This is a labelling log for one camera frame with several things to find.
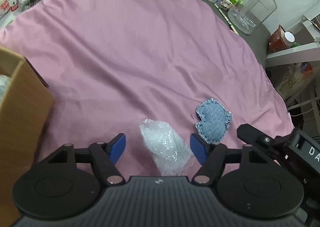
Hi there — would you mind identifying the clear plastic bag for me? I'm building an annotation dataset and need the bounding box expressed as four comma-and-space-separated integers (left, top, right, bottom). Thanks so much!
139, 119, 193, 176

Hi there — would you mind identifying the blue knitted cloth patch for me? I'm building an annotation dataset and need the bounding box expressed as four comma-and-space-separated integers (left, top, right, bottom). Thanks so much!
195, 98, 233, 144

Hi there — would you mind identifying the brown cardboard box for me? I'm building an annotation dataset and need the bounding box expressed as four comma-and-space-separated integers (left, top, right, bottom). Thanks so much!
1, 47, 54, 226

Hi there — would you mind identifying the white desk shelf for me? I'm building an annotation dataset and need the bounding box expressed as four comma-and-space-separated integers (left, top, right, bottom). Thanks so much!
266, 14, 319, 67

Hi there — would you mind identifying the pink bed sheet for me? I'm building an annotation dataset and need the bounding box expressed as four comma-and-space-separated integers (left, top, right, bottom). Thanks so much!
1, 0, 293, 177

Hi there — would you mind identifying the white lidded jar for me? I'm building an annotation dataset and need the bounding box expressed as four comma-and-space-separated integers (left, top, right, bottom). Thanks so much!
283, 31, 295, 48

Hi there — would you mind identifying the clear plastic water jug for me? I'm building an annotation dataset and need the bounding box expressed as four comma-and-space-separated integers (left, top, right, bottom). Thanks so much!
228, 0, 277, 35

